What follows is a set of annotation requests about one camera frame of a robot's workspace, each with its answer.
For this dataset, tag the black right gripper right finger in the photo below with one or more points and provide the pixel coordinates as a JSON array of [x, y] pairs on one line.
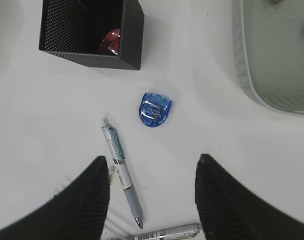
[[229, 211]]

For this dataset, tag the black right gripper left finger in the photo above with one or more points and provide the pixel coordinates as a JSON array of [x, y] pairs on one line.
[[77, 212]]

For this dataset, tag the blue pencil sharpener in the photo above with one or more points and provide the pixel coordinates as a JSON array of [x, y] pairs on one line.
[[154, 109]]

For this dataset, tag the blue grip pen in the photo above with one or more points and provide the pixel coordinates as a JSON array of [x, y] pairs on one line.
[[118, 157]]

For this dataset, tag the black mesh pen holder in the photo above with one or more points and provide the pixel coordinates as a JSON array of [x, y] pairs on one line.
[[73, 30]]

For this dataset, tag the green woven plastic basket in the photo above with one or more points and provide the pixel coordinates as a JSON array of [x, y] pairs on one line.
[[268, 44]]

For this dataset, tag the grey grip pen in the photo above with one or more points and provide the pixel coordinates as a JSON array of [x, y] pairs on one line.
[[176, 233]]

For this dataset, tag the pink pencil sharpener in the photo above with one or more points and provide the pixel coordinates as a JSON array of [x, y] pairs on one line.
[[110, 43]]

